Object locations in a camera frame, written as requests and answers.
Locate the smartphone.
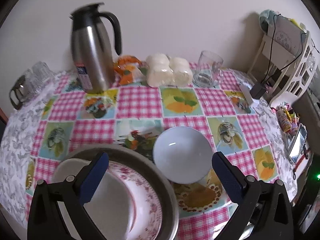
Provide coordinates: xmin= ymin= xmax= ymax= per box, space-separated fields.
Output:
xmin=289 ymin=124 xmax=308 ymax=163

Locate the small white round bowl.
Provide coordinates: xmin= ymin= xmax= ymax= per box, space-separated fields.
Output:
xmin=152 ymin=126 xmax=213 ymax=184

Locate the white wooden chair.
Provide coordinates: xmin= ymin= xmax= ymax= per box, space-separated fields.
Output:
xmin=247 ymin=10 xmax=319 ymax=108

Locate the orange snack packet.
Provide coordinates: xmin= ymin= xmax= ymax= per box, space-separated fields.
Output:
xmin=114 ymin=55 xmax=145 ymax=86

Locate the stainless steel thermos jug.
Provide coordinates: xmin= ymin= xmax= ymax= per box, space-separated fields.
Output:
xmin=70 ymin=2 xmax=122 ymax=94

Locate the white power strip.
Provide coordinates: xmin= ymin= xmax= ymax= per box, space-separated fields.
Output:
xmin=239 ymin=83 xmax=259 ymax=107

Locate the pink checkered tablecloth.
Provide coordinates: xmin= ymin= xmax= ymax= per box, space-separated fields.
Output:
xmin=24 ymin=62 xmax=298 ymax=240

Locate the glass coffee pot black handle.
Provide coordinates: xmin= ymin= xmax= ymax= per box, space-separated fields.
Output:
xmin=9 ymin=75 xmax=33 ymax=111

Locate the strawberry pattern bowl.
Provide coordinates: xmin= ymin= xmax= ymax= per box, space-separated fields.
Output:
xmin=84 ymin=171 xmax=135 ymax=239

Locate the black cable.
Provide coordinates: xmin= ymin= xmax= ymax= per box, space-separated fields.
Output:
xmin=261 ymin=13 xmax=311 ymax=86

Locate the pink floral round plate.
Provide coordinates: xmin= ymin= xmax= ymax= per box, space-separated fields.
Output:
xmin=108 ymin=161 xmax=163 ymax=239

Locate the colourful candy packet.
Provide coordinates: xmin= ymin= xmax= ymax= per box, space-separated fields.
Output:
xmin=276 ymin=102 xmax=300 ymax=135

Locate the clear glass mug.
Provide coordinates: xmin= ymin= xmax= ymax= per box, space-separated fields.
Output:
xmin=193 ymin=50 xmax=223 ymax=88

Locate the white square bowl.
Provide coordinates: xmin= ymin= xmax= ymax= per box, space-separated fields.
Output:
xmin=51 ymin=158 xmax=90 ymax=183

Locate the clear drinking glass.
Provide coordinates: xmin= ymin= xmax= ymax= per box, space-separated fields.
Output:
xmin=31 ymin=61 xmax=55 ymax=85
xmin=25 ymin=73 xmax=44 ymax=96

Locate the black power adapter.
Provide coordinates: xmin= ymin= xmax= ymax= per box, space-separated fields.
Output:
xmin=249 ymin=82 xmax=266 ymax=100

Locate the grey floral lace tablecloth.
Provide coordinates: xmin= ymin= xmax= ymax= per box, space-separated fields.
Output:
xmin=1 ymin=71 xmax=69 ymax=228

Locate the bag of white steamed buns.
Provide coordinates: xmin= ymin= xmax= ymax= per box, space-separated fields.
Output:
xmin=145 ymin=53 xmax=193 ymax=87

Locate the stainless steel round plate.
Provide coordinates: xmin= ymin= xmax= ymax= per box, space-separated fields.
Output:
xmin=63 ymin=144 xmax=179 ymax=239

